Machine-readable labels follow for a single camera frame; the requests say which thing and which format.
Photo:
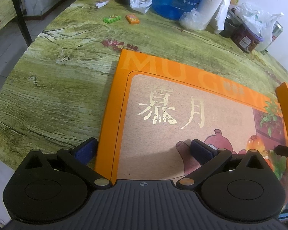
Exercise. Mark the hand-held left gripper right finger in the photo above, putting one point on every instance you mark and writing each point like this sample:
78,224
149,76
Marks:
200,152

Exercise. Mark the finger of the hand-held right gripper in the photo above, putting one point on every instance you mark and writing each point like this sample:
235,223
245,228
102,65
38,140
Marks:
286,151

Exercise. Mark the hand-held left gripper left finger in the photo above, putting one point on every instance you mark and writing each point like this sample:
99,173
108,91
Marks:
86,149

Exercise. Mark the orange cardboard box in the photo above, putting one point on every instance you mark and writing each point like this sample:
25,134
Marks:
286,98

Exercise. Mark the orange box lid with picture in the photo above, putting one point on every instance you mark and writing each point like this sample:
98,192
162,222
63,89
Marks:
144,81

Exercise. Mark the brown jar with purple lid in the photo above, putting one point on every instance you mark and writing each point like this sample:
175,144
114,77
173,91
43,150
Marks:
244,38

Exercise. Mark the green and silver beer can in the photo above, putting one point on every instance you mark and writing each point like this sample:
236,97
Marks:
277,30

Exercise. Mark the dark jar with red lid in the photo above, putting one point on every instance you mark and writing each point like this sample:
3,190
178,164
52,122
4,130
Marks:
230,25

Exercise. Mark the clear crumpled plastic bag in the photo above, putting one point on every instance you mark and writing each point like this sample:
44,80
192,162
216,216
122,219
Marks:
190,20

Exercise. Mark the small green packet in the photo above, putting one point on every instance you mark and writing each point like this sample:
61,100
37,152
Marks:
112,18

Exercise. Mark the small orange packet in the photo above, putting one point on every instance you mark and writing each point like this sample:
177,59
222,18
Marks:
132,19

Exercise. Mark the white paper scrap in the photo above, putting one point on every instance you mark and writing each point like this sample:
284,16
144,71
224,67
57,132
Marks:
101,4

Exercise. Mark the white paper towel roll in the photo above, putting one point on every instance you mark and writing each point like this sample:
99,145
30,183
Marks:
213,2

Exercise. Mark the blue water bottle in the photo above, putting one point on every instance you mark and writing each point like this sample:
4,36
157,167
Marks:
172,2

